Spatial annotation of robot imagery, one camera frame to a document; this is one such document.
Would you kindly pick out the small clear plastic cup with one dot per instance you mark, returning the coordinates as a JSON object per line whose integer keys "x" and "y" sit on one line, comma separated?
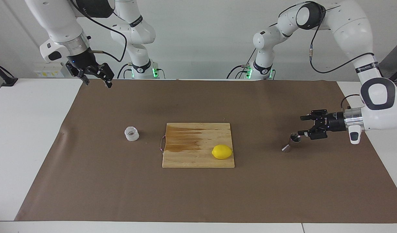
{"x": 131, "y": 134}

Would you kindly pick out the steel double jigger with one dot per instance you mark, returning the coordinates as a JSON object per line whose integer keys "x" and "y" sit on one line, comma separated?
{"x": 294, "y": 140}

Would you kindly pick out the white yellow socket box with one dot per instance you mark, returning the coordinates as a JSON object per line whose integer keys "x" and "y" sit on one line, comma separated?
{"x": 49, "y": 70}

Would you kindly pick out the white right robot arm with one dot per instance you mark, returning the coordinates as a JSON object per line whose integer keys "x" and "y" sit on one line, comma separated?
{"x": 59, "y": 19}

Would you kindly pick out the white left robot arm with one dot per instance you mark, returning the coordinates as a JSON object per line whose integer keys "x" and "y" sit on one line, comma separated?
{"x": 350, "y": 22}

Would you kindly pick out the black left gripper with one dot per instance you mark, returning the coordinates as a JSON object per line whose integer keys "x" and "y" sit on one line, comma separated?
{"x": 334, "y": 122}

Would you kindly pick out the wooden cutting board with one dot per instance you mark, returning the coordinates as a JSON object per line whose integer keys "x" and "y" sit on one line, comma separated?
{"x": 198, "y": 158}

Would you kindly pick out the yellow lemon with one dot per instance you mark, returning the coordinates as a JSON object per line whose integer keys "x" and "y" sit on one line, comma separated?
{"x": 222, "y": 152}

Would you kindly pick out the brown paper table mat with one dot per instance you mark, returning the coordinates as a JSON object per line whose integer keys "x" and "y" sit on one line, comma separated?
{"x": 88, "y": 178}

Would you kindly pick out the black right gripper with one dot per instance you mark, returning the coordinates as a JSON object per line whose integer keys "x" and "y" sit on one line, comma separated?
{"x": 83, "y": 64}

